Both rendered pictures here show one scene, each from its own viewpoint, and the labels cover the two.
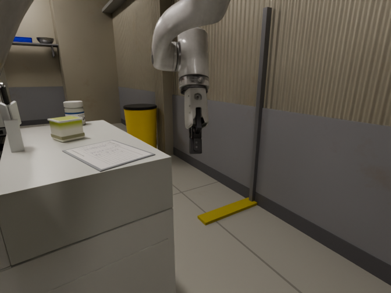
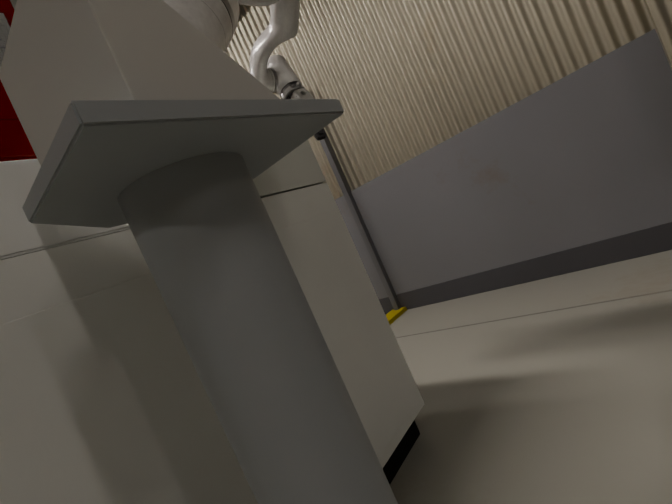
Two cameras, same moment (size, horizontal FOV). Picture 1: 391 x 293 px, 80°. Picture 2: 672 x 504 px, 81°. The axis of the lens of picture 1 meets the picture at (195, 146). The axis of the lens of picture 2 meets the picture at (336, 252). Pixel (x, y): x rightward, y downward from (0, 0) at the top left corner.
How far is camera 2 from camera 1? 0.88 m
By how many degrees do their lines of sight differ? 22
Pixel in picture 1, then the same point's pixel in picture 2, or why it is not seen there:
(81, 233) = (272, 187)
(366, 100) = (438, 119)
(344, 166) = (460, 189)
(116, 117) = not seen: hidden behind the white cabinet
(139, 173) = not seen: hidden behind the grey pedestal
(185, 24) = (276, 39)
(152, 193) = (306, 164)
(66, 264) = (272, 211)
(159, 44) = (261, 62)
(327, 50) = (380, 99)
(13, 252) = not seen: hidden behind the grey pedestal
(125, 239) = (304, 201)
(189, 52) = (281, 69)
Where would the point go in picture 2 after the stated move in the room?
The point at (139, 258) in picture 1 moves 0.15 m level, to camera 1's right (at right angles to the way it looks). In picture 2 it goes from (321, 222) to (367, 203)
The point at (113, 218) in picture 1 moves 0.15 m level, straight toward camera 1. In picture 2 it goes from (288, 179) to (319, 155)
